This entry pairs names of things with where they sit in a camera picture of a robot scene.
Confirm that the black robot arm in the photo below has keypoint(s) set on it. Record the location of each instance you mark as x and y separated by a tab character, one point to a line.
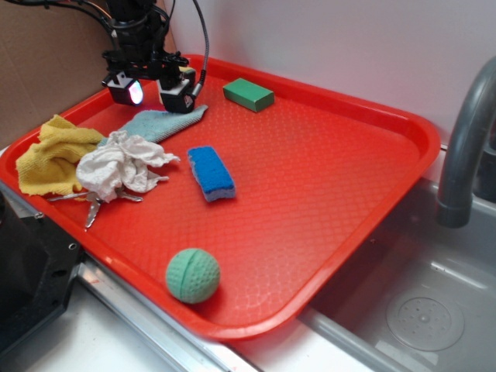
127	11

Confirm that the light blue cloth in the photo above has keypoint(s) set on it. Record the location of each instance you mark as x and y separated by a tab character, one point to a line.
155	126

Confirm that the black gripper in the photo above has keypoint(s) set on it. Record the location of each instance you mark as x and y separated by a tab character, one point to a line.
140	54

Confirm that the black box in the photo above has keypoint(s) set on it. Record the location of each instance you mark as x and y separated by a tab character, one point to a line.
39	262

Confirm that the yellow cloth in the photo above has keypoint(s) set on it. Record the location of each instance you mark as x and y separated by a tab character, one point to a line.
48	167

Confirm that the silver metal keys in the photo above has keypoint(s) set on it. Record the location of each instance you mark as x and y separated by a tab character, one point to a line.
95	202

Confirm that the grey faucet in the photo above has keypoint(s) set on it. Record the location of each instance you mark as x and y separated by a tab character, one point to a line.
469	165

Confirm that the red plastic tray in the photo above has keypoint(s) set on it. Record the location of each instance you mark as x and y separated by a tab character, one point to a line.
314	173

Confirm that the blue sponge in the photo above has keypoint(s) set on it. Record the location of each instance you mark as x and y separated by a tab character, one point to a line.
211	174

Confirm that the white crumpled cloth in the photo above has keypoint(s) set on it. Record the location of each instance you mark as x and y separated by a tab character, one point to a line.
123	161

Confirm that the green rectangular block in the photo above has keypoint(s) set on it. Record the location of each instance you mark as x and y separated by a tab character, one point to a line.
249	95

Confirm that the yellow sponge with green scourer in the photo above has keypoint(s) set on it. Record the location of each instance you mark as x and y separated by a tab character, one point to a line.
188	73

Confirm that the grey plastic sink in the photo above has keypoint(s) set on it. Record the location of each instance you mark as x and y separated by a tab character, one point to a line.
415	296

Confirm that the brown cardboard panel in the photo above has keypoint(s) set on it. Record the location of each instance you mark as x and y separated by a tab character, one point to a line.
51	59

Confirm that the green foam ball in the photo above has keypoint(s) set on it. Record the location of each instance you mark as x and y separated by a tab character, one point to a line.
193	276

